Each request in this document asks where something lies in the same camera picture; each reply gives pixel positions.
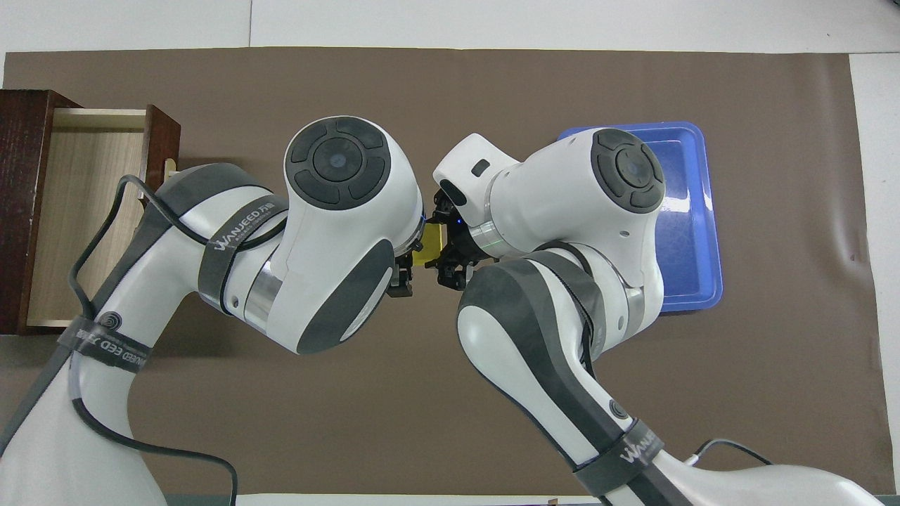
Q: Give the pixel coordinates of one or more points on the brown table mat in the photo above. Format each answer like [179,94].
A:
[351,436]

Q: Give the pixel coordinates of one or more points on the wooden drawer with dark front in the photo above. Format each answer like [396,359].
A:
[84,176]

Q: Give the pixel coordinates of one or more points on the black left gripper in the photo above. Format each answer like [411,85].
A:
[415,242]

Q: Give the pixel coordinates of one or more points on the blue plastic tray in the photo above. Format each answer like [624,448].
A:
[692,211]

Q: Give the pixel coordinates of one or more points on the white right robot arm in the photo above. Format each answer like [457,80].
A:
[562,211]

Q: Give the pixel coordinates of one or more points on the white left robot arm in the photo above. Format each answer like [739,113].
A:
[337,211]

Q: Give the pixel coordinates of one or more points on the yellow block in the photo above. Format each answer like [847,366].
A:
[430,246]

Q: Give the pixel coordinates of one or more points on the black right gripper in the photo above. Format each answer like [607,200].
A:
[460,242]

